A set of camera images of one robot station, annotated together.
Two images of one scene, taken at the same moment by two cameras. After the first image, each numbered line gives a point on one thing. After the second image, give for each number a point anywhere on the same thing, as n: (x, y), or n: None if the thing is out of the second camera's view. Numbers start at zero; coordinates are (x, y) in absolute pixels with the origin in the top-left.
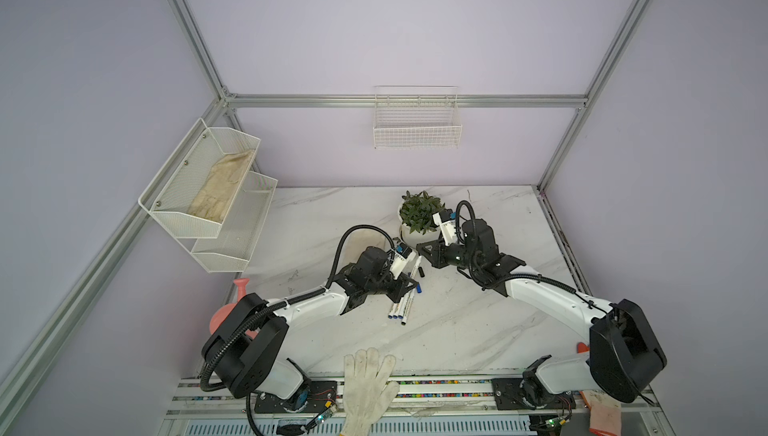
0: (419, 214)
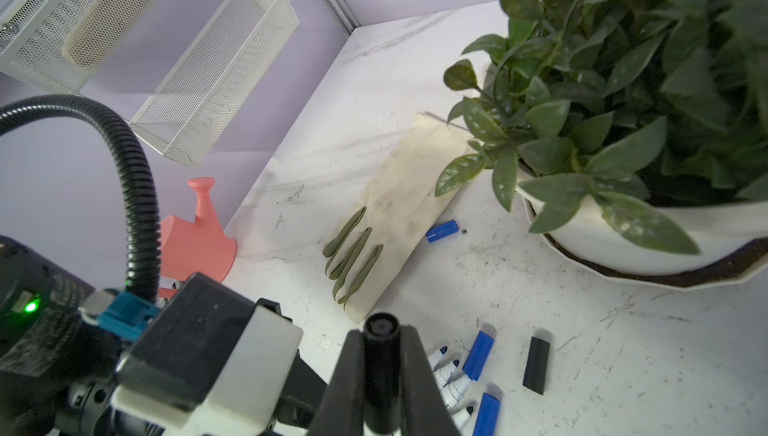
0: (630, 101)
